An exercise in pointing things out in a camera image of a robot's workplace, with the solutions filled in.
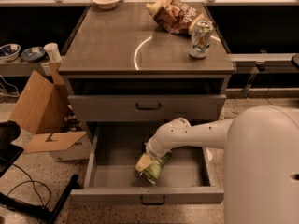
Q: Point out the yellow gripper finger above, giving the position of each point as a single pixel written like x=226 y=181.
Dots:
x=144 y=161

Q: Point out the green jalapeno chip bag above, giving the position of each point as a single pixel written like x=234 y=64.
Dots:
x=153 y=171

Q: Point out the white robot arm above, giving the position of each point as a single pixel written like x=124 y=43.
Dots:
x=261 y=161

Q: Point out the open middle drawer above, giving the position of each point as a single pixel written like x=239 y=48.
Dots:
x=111 y=177

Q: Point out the closed top drawer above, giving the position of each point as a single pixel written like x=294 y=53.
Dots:
x=139 y=108

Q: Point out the grey drawer cabinet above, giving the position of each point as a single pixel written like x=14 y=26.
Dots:
x=124 y=52

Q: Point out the brown chip bag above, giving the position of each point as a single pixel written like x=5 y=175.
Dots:
x=174 y=16

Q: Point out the white bowl on counter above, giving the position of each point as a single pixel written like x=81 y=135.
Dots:
x=106 y=4

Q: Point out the open cardboard box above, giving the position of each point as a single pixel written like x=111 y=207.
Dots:
x=40 y=110

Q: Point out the black monitor device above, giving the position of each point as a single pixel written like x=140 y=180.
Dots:
x=9 y=132

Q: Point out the green white soda can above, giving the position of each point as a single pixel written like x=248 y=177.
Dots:
x=200 y=41

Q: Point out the white paper cup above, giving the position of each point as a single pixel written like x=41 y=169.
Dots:
x=53 y=52

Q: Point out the blue bowl right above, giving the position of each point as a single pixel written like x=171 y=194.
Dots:
x=33 y=54

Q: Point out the blue white bowl left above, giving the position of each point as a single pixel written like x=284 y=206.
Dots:
x=10 y=52

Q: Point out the black stand with cable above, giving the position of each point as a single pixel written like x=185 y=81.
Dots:
x=40 y=212

